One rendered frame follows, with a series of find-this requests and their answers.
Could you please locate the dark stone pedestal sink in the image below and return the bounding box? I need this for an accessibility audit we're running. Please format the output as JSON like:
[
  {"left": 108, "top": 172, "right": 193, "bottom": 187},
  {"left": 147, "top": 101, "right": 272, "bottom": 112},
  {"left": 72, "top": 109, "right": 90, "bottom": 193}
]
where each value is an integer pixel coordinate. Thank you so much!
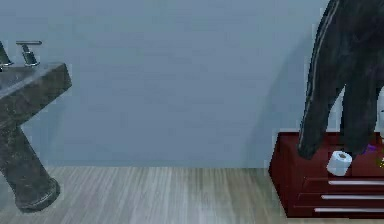
[{"left": 0, "top": 62, "right": 73, "bottom": 214}]

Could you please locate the small purple object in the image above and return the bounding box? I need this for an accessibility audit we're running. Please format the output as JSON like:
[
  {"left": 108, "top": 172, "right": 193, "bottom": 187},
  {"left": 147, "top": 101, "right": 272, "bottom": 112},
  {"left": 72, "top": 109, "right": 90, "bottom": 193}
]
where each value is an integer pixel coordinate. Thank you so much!
[{"left": 362, "top": 143, "right": 379, "bottom": 156}]

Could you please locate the white toilet paper roll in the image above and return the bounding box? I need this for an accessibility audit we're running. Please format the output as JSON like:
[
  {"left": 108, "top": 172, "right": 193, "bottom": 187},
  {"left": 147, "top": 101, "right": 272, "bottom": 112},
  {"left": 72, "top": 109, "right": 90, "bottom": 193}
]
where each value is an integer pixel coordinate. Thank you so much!
[{"left": 326, "top": 150, "right": 353, "bottom": 177}]

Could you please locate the black animal statue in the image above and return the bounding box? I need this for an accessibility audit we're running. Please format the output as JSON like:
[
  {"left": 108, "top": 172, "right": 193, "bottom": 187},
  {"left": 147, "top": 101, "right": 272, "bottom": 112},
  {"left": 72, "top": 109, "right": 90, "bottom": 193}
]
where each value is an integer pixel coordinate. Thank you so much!
[{"left": 297, "top": 0, "right": 384, "bottom": 160}]

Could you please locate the dark red drawer chest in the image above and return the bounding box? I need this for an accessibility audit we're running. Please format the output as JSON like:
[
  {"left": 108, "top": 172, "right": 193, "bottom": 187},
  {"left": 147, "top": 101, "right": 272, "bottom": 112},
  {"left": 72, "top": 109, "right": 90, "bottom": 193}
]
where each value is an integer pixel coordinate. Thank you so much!
[{"left": 268, "top": 131, "right": 384, "bottom": 220}]

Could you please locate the white object with dark mark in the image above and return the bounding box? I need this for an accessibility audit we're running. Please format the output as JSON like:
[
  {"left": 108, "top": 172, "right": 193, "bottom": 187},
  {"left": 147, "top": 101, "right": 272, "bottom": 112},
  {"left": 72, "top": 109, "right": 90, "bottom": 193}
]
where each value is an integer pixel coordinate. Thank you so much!
[{"left": 375, "top": 87, "right": 384, "bottom": 139}]

